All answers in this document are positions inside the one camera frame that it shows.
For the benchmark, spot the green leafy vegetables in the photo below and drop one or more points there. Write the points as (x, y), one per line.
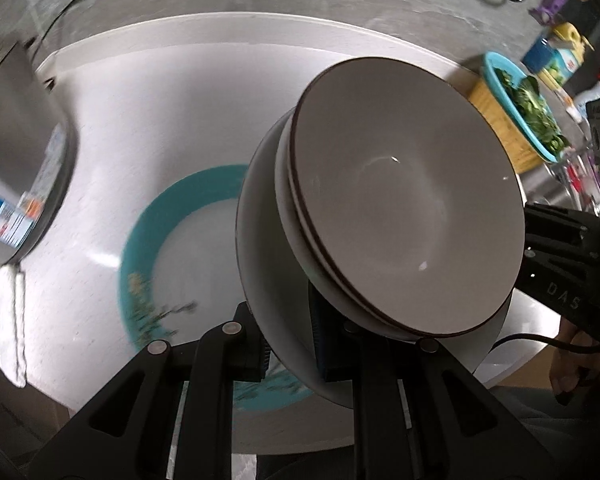
(535, 115)

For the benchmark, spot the large white plate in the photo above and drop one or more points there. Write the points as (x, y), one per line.
(282, 195)

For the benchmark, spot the blue cup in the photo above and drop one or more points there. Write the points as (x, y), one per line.
(537, 55)

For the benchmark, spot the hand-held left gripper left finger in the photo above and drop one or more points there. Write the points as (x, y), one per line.
(252, 360)

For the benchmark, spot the grey plate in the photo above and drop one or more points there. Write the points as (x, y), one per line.
(257, 260)

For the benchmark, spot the person's right hand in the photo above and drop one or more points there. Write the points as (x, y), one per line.
(570, 370)

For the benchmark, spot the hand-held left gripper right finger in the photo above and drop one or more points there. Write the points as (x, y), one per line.
(325, 340)

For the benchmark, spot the green carton box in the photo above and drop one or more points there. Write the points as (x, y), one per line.
(565, 55)

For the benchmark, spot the teal plastic colander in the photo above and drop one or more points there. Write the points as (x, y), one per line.
(495, 72)

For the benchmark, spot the teal floral plate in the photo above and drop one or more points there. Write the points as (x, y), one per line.
(195, 260)

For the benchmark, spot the dark rim patterned bowl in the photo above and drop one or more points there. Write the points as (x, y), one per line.
(405, 185)

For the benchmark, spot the white spray bottle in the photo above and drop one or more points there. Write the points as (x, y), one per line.
(587, 97)

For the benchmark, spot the stainless steel pot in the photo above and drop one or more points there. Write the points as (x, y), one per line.
(20, 160)

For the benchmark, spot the yellow plastic basket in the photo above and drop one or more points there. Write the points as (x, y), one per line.
(500, 120)

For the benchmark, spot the white towel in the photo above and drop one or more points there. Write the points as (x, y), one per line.
(0, 320)

